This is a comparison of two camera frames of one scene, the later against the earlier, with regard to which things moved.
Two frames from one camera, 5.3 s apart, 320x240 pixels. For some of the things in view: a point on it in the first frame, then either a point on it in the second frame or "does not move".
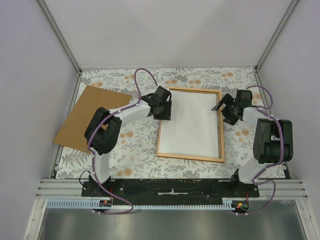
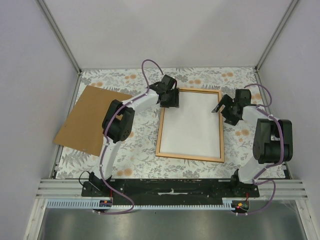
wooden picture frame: (222, 159) does not move
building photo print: (193, 128) does not move
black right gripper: (226, 99) does not move
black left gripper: (167, 116) -> (175, 102)
